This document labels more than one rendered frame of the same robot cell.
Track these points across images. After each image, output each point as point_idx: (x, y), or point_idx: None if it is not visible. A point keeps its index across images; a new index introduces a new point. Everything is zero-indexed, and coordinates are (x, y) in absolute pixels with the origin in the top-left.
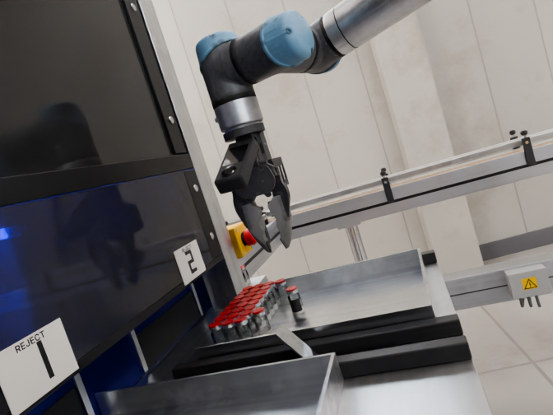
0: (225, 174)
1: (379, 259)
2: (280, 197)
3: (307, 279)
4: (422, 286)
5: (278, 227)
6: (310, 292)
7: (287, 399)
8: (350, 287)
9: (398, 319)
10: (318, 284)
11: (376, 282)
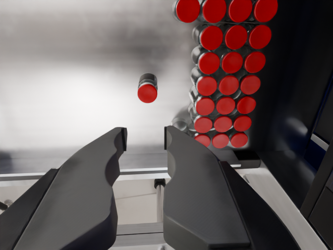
0: None
1: (40, 170)
2: (18, 242)
3: (151, 162)
4: None
5: (111, 148)
6: (149, 144)
7: None
8: (88, 134)
9: None
10: (139, 156)
11: (52, 133)
